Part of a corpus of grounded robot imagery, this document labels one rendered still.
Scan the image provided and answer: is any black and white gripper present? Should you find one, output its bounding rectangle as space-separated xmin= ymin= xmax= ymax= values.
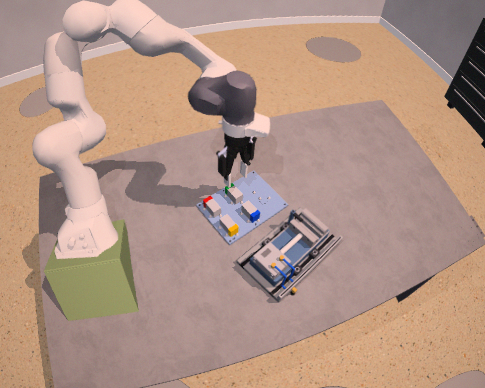
xmin=216 ymin=133 xmax=257 ymax=188

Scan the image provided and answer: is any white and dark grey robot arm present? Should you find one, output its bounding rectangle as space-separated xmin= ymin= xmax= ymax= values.
xmin=32 ymin=0 xmax=270 ymax=259

